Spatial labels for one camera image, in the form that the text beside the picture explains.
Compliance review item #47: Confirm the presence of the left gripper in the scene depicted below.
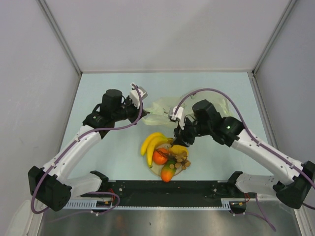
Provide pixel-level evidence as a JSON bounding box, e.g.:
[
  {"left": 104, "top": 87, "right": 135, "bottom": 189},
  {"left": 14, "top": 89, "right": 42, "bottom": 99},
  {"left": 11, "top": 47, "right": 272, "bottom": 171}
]
[{"left": 112, "top": 96, "right": 147, "bottom": 125}]

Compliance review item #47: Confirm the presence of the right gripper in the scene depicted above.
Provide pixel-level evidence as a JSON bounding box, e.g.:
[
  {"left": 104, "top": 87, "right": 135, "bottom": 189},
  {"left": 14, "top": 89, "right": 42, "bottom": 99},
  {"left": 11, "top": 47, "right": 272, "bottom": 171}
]
[{"left": 172, "top": 116, "right": 211, "bottom": 148}]

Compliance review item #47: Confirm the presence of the yellow fake bell pepper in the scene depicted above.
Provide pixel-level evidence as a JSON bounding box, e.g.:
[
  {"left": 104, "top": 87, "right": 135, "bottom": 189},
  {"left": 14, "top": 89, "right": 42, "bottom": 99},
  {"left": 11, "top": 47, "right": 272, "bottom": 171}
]
[{"left": 168, "top": 145, "right": 189, "bottom": 157}]

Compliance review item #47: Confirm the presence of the brown fake longan bunch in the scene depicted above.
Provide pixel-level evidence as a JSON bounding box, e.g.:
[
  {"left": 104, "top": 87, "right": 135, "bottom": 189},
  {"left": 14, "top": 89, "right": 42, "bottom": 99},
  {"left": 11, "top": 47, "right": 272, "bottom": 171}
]
[{"left": 167, "top": 154, "right": 191, "bottom": 170}]

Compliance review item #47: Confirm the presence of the yellow fake banana bunch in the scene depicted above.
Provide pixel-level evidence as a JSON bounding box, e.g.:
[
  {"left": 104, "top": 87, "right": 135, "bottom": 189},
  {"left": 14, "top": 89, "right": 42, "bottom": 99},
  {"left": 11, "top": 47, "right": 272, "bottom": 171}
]
[{"left": 140, "top": 132, "right": 173, "bottom": 168}]

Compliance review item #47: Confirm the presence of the pale green plastic bag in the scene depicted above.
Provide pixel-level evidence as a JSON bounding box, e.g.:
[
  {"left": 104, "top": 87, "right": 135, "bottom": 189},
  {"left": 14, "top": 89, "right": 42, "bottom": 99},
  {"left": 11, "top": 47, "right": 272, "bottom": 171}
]
[{"left": 142, "top": 91, "right": 233, "bottom": 128}]

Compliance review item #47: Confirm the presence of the small orange fake fruit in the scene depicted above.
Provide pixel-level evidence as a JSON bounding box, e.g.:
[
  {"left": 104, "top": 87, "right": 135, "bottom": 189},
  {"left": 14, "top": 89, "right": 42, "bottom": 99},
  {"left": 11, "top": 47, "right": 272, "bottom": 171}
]
[{"left": 160, "top": 161, "right": 176, "bottom": 182}]

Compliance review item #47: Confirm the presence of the pink ceramic plate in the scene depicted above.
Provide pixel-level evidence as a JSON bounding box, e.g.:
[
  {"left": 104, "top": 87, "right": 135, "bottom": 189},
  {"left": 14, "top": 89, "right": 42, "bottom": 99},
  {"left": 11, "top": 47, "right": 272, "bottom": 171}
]
[{"left": 149, "top": 144, "right": 183, "bottom": 177}]

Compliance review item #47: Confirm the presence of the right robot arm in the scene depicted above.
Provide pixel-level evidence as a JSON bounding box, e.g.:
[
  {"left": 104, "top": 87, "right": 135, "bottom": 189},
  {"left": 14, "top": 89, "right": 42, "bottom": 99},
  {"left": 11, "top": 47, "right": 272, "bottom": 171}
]
[{"left": 169, "top": 100, "right": 315, "bottom": 209}]

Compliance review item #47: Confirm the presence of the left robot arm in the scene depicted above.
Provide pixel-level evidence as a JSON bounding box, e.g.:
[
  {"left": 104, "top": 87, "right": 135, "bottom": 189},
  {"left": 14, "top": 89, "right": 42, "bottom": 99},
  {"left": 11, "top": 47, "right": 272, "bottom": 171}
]
[{"left": 28, "top": 85, "right": 147, "bottom": 214}]

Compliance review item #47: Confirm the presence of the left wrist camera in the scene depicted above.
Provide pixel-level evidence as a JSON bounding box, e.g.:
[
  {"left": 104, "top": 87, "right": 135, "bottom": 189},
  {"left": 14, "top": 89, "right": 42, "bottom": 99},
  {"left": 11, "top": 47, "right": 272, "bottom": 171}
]
[{"left": 129, "top": 83, "right": 148, "bottom": 109}]

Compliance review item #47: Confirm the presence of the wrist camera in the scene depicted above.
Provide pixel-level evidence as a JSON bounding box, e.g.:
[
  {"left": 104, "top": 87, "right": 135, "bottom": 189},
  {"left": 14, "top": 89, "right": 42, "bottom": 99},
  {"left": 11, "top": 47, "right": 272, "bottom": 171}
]
[
  {"left": 168, "top": 106, "right": 185, "bottom": 130},
  {"left": 129, "top": 83, "right": 148, "bottom": 109}
]

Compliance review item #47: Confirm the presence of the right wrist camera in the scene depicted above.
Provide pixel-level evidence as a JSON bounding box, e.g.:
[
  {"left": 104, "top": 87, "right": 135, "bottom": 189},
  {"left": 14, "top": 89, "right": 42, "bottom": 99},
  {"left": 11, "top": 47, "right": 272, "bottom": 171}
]
[{"left": 168, "top": 106, "right": 185, "bottom": 130}]

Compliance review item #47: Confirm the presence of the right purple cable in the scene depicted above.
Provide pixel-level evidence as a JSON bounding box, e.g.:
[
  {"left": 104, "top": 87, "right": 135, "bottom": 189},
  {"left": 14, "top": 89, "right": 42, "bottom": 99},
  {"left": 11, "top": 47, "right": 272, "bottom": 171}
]
[{"left": 172, "top": 88, "right": 315, "bottom": 232}]

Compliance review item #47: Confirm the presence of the purple cable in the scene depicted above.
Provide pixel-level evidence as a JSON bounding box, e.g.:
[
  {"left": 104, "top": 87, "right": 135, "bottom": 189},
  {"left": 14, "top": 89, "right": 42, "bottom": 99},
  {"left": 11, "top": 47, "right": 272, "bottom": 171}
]
[
  {"left": 31, "top": 83, "right": 144, "bottom": 222},
  {"left": 172, "top": 88, "right": 315, "bottom": 232}
]

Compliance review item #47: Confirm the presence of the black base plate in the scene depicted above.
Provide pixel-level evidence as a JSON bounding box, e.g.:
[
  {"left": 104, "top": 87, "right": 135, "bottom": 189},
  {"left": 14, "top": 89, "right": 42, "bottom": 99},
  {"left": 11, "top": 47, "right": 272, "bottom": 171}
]
[{"left": 81, "top": 180, "right": 248, "bottom": 208}]

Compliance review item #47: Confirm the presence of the white cable duct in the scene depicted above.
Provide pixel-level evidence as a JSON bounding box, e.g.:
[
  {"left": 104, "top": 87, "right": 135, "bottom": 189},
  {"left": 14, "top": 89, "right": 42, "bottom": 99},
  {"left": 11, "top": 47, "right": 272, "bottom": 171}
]
[{"left": 66, "top": 199, "right": 233, "bottom": 210}]

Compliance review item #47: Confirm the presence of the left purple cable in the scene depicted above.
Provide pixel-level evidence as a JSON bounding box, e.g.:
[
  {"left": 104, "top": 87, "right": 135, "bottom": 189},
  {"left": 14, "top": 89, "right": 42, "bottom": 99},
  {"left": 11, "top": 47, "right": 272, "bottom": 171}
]
[{"left": 31, "top": 83, "right": 144, "bottom": 222}]

